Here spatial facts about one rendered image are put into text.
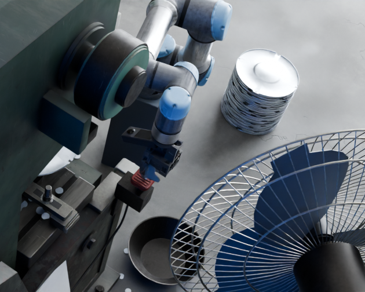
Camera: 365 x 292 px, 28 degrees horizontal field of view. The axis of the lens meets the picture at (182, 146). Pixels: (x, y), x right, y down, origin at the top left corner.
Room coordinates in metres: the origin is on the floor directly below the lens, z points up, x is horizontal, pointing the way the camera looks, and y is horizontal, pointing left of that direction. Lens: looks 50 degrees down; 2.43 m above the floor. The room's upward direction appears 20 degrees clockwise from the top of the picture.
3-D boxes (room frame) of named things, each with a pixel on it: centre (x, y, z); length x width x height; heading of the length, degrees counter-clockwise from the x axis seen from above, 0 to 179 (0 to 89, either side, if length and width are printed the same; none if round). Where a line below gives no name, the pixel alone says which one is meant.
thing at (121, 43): (1.04, 0.22, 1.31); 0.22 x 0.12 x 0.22; 164
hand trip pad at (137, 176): (1.26, 0.07, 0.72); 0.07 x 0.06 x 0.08; 164
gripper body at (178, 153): (1.25, 0.05, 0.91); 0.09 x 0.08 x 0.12; 74
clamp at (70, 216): (1.08, 0.29, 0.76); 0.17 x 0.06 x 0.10; 74
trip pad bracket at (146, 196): (1.26, 0.09, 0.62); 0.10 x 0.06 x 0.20; 74
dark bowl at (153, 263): (1.49, -0.08, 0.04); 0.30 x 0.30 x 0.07
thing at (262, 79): (2.41, -0.24, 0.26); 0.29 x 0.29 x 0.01
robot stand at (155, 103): (1.91, 0.20, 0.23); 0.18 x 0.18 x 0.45; 87
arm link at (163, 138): (1.26, 0.05, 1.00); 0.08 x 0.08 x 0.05
